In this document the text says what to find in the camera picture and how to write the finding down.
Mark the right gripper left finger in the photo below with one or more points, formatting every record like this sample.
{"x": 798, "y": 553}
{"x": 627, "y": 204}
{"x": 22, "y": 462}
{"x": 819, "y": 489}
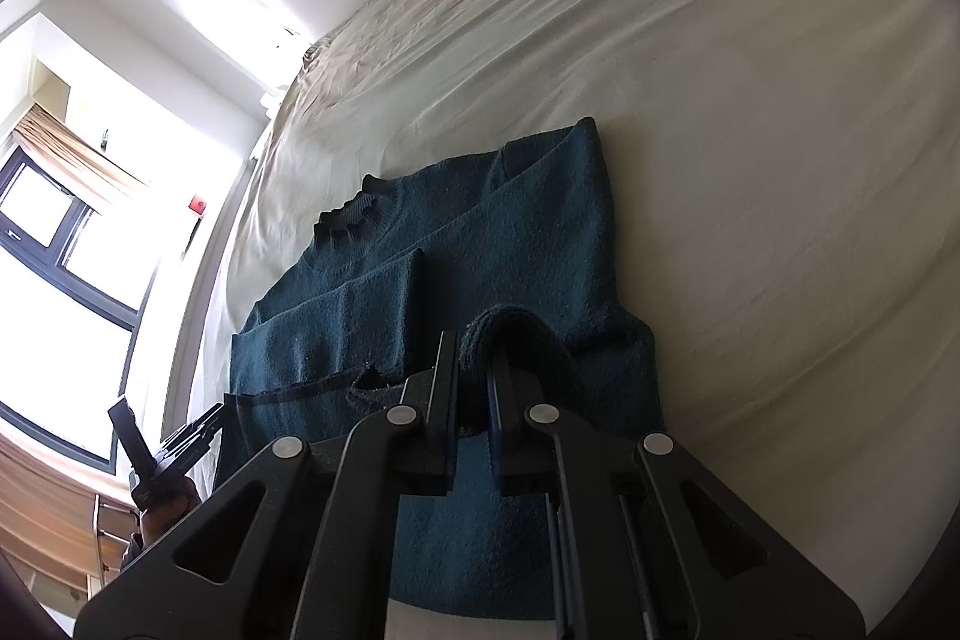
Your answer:
{"x": 300, "y": 542}

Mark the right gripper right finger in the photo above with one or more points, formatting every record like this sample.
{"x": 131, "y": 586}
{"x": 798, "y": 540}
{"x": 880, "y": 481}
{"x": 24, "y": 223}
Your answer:
{"x": 644, "y": 540}

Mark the dark teal knit sweater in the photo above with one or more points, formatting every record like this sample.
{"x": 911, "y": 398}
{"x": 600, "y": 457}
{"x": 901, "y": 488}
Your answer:
{"x": 510, "y": 245}

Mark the person's left hand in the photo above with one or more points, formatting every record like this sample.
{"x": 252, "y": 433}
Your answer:
{"x": 157, "y": 521}

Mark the black framed window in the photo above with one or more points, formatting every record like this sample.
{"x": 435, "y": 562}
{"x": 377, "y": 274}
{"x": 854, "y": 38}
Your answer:
{"x": 73, "y": 294}

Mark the small red box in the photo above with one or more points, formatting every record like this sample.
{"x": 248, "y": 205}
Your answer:
{"x": 199, "y": 205}

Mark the beige bed sheet mattress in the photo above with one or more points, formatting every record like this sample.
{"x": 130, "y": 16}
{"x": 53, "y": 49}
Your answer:
{"x": 786, "y": 180}

